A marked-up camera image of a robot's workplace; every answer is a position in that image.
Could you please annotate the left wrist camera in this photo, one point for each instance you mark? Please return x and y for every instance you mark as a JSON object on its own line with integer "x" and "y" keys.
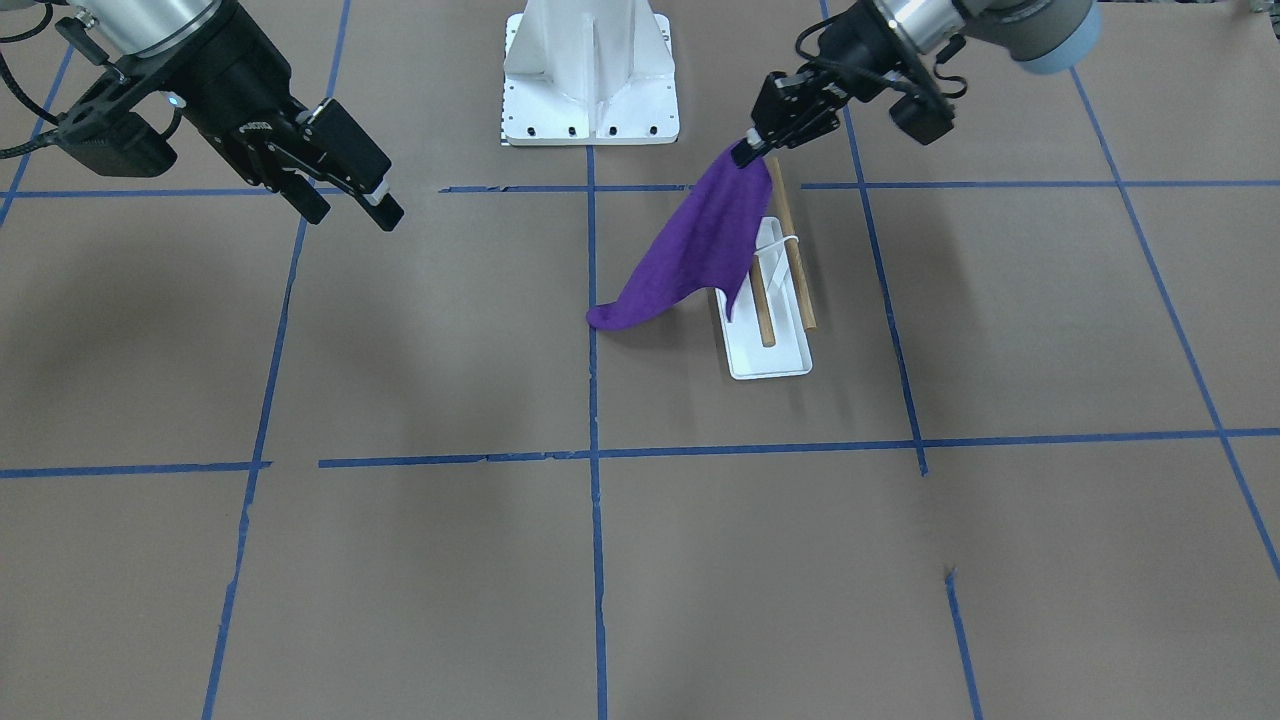
{"x": 923, "y": 115}

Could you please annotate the wooden rack rod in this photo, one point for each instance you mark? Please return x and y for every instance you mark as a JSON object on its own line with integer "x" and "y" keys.
{"x": 783, "y": 206}
{"x": 759, "y": 292}

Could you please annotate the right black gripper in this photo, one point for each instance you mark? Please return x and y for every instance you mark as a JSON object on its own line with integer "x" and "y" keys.
{"x": 228, "y": 92}

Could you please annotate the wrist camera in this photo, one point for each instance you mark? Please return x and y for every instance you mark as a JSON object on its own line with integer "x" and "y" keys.
{"x": 923, "y": 115}
{"x": 132, "y": 148}

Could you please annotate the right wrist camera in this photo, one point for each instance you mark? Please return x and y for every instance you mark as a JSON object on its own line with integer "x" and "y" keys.
{"x": 132, "y": 148}

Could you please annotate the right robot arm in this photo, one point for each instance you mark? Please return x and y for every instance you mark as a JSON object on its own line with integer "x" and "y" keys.
{"x": 138, "y": 45}

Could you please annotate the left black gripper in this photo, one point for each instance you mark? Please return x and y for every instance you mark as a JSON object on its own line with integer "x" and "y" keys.
{"x": 858, "y": 45}

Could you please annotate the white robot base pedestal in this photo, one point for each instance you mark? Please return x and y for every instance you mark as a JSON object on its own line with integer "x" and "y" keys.
{"x": 589, "y": 73}

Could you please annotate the purple towel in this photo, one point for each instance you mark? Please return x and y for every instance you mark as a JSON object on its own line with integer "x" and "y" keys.
{"x": 709, "y": 242}

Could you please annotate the white towel rack base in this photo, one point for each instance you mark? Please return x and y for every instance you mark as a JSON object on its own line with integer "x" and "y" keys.
{"x": 747, "y": 356}

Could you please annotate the wooden rack rod inner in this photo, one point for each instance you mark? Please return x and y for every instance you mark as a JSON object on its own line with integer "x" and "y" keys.
{"x": 759, "y": 292}

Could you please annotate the wooden rack rod outer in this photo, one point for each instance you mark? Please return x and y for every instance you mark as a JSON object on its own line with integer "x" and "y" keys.
{"x": 783, "y": 206}

